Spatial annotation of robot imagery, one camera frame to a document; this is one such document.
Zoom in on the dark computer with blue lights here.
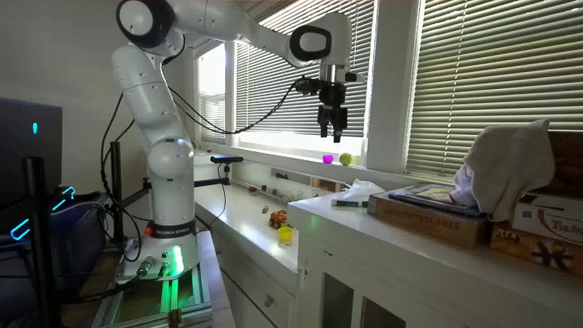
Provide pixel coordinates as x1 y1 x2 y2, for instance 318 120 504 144
0 184 109 303

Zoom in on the aluminium robot base platform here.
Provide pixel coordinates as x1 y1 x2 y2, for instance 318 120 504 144
89 263 214 328

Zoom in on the small orange toy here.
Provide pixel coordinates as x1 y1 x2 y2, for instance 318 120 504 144
267 208 289 232

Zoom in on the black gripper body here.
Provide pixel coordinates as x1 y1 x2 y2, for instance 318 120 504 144
314 80 351 129

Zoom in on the crumpled white paper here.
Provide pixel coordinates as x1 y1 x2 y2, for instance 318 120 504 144
334 177 385 206

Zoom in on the flat brown cardboard box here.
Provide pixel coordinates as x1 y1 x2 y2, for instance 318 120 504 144
365 190 491 252

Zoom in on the blue-edged flat book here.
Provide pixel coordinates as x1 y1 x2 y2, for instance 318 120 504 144
385 184 488 219

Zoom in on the dark brown box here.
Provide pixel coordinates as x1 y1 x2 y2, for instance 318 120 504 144
544 129 583 199

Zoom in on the small yellow cup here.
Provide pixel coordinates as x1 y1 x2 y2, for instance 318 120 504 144
276 224 294 248

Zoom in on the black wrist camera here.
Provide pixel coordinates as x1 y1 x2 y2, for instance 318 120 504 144
293 75 322 97

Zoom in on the low white drawer counter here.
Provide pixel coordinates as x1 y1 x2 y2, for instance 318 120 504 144
192 181 302 328

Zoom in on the black vertical stand pole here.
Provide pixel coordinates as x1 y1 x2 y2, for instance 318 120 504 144
109 140 125 246

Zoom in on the orange patterned box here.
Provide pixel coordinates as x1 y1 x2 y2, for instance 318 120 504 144
488 222 583 281

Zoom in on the green pen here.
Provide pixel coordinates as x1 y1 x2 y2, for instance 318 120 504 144
329 199 369 210

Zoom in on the wide white window blind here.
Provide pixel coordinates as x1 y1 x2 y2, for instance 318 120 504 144
406 0 583 179

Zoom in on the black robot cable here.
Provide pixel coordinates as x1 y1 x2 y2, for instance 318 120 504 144
165 82 300 137

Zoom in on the white cloth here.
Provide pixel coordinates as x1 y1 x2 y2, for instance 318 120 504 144
451 117 557 224

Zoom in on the black camera on stand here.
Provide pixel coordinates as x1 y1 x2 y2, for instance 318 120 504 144
192 153 245 190

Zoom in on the narrow white window blind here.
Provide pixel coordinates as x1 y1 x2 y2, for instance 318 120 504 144
234 0 375 139

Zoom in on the white box with red print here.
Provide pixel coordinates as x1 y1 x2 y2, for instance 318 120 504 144
509 191 583 248

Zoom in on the tall white cabinet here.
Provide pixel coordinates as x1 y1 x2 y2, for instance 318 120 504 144
287 193 583 328

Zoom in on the black thick post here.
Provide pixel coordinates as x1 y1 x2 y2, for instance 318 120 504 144
21 155 61 328

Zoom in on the dark computer monitor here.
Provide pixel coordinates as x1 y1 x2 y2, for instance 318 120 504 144
0 97 65 210

